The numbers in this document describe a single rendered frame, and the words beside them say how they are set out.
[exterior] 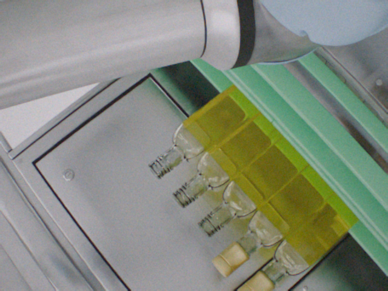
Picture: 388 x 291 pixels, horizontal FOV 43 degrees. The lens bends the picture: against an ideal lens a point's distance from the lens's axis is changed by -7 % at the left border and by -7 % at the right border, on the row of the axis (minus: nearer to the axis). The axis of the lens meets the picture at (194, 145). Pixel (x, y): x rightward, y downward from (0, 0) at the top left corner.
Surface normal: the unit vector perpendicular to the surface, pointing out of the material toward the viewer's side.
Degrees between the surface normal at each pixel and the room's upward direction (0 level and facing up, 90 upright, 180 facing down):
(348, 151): 90
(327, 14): 8
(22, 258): 90
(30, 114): 90
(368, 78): 90
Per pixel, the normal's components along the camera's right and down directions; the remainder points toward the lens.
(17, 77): 0.35, 0.62
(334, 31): -0.75, 0.57
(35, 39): 0.26, 0.08
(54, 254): -0.01, -0.35
